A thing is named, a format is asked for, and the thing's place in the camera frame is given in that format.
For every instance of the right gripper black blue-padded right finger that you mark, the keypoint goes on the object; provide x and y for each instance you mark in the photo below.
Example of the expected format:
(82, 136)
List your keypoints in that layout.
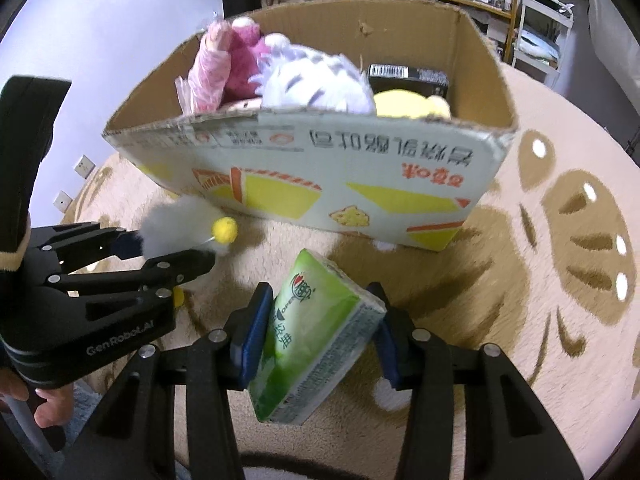
(508, 432)

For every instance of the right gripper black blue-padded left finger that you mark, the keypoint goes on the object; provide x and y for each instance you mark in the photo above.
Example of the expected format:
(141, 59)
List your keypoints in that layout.
(130, 434)

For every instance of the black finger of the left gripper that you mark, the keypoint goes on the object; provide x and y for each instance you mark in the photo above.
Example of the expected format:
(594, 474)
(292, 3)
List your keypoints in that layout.
(64, 282)

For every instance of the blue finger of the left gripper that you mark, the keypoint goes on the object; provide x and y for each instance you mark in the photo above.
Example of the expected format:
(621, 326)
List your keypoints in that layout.
(70, 247)

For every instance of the white fluffy yellow-footed plush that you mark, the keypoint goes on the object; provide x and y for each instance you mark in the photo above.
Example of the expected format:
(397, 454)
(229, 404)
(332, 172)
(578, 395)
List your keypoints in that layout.
(189, 222)

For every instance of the green tissue pack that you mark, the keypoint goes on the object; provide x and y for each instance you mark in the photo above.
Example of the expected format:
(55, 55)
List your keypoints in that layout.
(319, 325)

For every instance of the pink patterned plastic pack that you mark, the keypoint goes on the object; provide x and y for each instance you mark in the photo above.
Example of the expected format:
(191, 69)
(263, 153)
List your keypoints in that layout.
(203, 89)

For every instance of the purple striped plush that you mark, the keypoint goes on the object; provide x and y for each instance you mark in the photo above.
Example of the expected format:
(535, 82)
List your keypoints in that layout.
(296, 76)

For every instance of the pink bear plush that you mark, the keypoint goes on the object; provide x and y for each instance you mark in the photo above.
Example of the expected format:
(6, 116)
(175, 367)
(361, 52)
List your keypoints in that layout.
(248, 46)

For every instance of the black tissue pack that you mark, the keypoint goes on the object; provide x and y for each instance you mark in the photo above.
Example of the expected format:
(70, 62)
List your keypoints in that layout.
(423, 81)

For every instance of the person's left hand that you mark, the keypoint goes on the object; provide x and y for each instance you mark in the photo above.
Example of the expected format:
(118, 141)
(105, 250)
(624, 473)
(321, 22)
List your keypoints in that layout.
(58, 404)

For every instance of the person's blue jeans leg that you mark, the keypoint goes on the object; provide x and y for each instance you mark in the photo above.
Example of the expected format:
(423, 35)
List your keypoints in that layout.
(50, 464)

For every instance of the black white fluffy slipper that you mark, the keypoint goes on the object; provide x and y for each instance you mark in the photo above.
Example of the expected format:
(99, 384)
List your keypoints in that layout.
(293, 465)

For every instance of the beige patterned round rug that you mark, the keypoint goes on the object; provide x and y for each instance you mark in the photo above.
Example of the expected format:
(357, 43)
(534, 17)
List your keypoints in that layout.
(546, 266)

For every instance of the pink pig plush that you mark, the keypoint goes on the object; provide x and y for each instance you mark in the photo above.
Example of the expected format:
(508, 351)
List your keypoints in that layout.
(240, 106)

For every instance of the open cardboard box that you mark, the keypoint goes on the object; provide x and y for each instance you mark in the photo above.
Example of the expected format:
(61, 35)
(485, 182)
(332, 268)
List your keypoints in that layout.
(400, 180)

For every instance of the yellow round plush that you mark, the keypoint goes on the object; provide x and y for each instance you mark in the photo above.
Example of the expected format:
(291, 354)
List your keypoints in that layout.
(407, 104)

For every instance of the beige hanging curtain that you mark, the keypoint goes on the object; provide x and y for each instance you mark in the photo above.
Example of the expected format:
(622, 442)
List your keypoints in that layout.
(604, 72)

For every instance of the white metal cart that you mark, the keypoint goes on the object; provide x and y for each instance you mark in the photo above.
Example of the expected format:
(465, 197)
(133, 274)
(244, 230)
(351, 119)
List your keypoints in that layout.
(542, 30)

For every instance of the white wall socket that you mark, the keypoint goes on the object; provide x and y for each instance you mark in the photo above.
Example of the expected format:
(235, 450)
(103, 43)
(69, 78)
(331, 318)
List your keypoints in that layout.
(62, 201)
(84, 167)

